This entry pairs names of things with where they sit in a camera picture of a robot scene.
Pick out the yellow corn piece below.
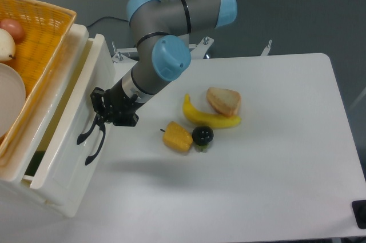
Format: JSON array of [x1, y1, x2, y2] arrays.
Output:
[[162, 122, 193, 153]]

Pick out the white plate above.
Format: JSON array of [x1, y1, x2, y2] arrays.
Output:
[[1, 63, 26, 137]]

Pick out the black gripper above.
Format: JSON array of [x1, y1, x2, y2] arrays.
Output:
[[77, 81, 139, 165]]

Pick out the green bell pepper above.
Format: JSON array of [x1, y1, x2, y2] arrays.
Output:
[[25, 151, 45, 177]]

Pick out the black cable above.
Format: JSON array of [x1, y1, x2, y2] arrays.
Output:
[[86, 16, 129, 28]]

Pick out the black table corner clamp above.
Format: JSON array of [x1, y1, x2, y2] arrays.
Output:
[[351, 200, 366, 229]]

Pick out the dark purple eggplant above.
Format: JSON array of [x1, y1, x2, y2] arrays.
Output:
[[192, 126, 214, 152]]

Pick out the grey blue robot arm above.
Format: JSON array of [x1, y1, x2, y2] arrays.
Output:
[[90, 0, 237, 132]]

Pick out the white right table bracket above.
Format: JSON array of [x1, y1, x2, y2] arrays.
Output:
[[261, 39, 272, 56]]

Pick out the white top drawer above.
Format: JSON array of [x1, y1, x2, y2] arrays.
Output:
[[24, 34, 115, 214]]

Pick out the white table bracket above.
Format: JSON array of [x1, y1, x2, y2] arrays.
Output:
[[261, 39, 272, 56], [112, 37, 214, 63]]

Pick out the orange woven basket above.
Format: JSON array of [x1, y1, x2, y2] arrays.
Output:
[[1, 0, 77, 157]]

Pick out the white drawer cabinet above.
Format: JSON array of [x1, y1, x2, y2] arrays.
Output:
[[1, 24, 90, 217]]

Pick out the toast bread slice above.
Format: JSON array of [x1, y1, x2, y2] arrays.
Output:
[[206, 87, 241, 117]]

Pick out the yellow banana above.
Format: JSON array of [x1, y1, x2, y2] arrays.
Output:
[[182, 94, 242, 129]]

